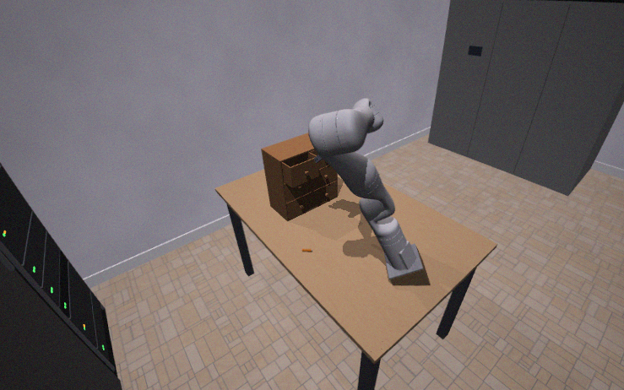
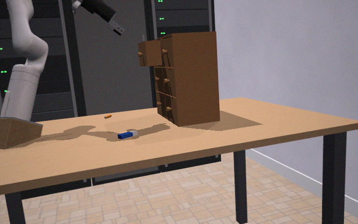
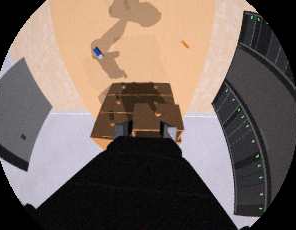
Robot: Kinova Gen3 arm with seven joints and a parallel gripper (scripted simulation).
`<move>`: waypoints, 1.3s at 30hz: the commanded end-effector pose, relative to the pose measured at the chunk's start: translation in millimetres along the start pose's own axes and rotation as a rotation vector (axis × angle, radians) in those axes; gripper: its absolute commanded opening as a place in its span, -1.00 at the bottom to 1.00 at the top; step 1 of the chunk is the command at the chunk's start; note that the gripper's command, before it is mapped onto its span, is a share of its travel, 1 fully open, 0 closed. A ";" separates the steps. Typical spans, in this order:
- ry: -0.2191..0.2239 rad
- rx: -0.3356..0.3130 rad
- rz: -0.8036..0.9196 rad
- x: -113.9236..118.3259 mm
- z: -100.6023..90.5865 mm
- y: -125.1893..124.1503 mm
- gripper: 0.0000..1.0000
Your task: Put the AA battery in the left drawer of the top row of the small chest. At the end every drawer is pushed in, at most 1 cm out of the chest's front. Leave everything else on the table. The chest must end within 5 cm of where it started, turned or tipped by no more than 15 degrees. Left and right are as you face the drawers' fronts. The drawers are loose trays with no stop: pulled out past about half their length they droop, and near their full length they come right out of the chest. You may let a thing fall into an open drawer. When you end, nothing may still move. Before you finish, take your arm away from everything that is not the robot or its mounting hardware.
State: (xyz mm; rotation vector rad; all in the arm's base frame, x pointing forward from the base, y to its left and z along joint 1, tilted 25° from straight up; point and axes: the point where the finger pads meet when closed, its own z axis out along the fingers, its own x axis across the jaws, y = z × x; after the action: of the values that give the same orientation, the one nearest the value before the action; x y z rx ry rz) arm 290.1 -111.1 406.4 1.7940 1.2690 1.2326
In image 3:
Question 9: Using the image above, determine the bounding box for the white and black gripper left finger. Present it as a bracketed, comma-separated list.
[115, 120, 133, 138]

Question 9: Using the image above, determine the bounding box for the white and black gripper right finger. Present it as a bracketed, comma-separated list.
[160, 121, 177, 141]

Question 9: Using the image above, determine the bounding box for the brown wooden chest of drawers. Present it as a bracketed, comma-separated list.
[90, 82, 181, 150]

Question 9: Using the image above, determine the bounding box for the brown wooden drawer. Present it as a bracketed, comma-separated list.
[132, 103, 184, 141]
[140, 83, 171, 96]
[108, 83, 139, 95]
[139, 96, 173, 104]
[93, 114, 133, 139]
[101, 96, 137, 114]

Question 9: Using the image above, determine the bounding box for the blue and white eraser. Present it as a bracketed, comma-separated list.
[93, 47, 104, 59]

